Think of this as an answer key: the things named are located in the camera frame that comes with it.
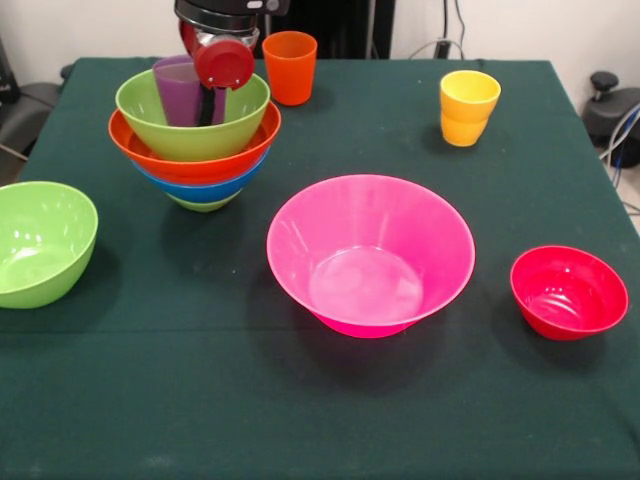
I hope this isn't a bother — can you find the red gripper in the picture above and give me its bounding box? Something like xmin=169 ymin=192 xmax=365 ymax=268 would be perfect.
xmin=178 ymin=19 xmax=256 ymax=128

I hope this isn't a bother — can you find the purple plastic cup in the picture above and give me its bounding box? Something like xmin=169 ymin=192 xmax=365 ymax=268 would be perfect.
xmin=152 ymin=54 xmax=229 ymax=128

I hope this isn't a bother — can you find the large green plastic bowl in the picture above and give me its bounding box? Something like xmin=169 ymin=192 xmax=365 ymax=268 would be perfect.
xmin=0 ymin=180 xmax=100 ymax=310
xmin=114 ymin=67 xmax=272 ymax=162

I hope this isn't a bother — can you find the orange plastic bowl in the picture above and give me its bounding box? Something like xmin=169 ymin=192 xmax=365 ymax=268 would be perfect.
xmin=108 ymin=102 xmax=283 ymax=186

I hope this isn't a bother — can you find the blue plastic bowl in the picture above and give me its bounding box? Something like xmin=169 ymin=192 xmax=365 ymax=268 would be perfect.
xmin=130 ymin=149 xmax=271 ymax=204

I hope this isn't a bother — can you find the pink plastic bowl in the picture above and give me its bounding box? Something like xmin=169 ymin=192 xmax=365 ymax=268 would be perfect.
xmin=265 ymin=174 xmax=477 ymax=340

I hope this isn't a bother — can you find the orange plastic cup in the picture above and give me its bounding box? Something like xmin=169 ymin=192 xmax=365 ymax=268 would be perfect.
xmin=261 ymin=30 xmax=319 ymax=107

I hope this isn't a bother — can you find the small green plastic bowl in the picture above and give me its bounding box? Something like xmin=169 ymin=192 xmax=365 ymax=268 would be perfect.
xmin=167 ymin=192 xmax=241 ymax=214

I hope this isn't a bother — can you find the black office chair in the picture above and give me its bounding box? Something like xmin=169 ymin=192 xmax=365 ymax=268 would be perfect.
xmin=0 ymin=37 xmax=76 ymax=161

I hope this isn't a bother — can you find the yellow plastic cup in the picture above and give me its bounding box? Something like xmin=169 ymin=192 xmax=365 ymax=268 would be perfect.
xmin=439 ymin=69 xmax=502 ymax=124
xmin=440 ymin=112 xmax=489 ymax=148

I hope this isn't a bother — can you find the dark green tablecloth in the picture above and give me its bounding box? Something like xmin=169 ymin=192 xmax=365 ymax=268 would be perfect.
xmin=0 ymin=57 xmax=640 ymax=480

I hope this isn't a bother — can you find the black equipment base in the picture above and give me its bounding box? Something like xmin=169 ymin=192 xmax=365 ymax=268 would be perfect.
xmin=582 ymin=71 xmax=640 ymax=147

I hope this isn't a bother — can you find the small red plastic bowl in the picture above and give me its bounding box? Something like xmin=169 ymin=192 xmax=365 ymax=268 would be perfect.
xmin=509 ymin=244 xmax=630 ymax=342

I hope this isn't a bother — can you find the bundle of grey cables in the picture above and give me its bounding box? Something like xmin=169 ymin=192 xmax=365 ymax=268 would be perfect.
xmin=598 ymin=102 xmax=640 ymax=174

